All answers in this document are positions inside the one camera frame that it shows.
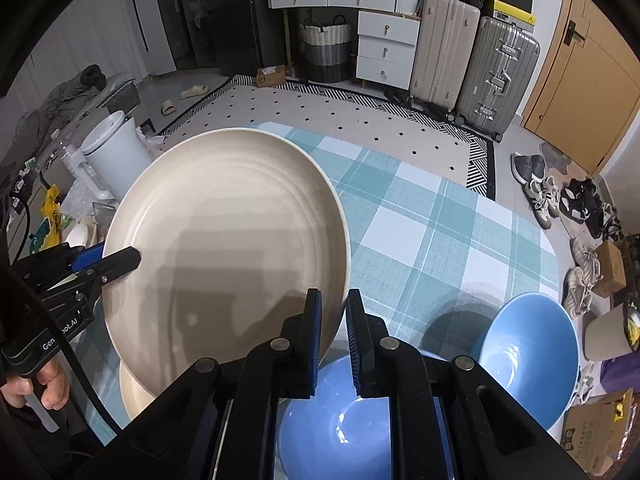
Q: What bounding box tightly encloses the grey clothes pile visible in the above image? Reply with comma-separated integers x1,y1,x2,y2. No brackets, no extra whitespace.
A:
15,65,138,161

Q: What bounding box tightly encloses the teal checked tablecloth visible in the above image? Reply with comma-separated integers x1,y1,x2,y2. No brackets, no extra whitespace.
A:
97,122,561,448

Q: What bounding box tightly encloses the silver suitcase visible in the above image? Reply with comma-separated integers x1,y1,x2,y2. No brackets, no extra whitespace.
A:
452,15,542,142

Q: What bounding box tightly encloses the open cardboard box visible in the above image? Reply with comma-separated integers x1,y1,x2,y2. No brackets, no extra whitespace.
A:
560,387,636,476

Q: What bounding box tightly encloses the wooden door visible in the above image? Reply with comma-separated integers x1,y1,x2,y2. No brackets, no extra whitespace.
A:
520,0,640,176

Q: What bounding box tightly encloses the small cardboard box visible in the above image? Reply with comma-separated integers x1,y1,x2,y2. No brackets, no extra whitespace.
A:
256,65,288,88

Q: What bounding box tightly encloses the white dressing table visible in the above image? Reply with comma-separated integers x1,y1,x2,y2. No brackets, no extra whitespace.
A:
267,0,421,88

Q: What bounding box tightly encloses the white trash bin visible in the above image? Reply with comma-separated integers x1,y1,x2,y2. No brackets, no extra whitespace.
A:
585,305,640,361

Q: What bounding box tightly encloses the brown cardboard box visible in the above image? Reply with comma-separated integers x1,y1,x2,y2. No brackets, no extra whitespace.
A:
592,241,626,297

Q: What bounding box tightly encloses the beige suitcase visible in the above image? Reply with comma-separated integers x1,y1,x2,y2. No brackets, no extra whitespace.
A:
410,0,482,113

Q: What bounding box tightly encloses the blue bowl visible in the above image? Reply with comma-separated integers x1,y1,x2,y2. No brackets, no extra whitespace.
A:
277,347,443,480
477,291,581,431

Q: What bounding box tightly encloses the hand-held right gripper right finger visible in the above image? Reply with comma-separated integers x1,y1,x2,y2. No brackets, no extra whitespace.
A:
346,289,586,480

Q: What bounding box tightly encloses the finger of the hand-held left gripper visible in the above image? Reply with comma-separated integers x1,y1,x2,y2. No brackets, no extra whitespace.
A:
47,242,106,276
77,246,142,291

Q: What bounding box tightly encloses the grey white woven basket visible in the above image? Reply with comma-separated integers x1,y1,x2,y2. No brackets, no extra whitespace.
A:
299,16,352,83

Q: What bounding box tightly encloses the scattered shoes group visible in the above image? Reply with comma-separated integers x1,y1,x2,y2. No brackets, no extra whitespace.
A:
510,152,626,316

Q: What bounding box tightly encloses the purple plastic bag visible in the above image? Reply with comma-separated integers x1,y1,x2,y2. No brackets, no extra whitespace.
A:
597,355,640,391

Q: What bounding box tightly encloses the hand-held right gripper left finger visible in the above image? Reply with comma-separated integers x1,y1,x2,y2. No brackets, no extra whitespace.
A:
127,289,323,480

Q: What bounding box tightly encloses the yellow plastic bag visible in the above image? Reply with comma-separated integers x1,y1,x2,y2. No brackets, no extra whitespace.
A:
37,185,68,251

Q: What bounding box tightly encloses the white electric kettle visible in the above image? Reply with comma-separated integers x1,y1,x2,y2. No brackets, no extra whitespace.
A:
62,111,153,203

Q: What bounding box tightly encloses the black white patterned rug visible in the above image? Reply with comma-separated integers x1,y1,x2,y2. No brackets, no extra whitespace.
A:
157,74,496,201

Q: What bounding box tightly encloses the black cable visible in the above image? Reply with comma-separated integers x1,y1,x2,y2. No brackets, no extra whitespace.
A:
0,265,123,433

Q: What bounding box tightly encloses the yellow black shoe box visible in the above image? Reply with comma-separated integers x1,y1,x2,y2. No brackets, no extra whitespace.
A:
482,0,537,26

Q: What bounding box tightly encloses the person's left hand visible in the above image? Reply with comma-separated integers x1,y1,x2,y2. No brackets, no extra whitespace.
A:
0,360,71,411

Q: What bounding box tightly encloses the cream round plate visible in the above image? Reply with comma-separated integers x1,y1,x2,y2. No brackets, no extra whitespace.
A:
101,127,351,393
119,360,158,421

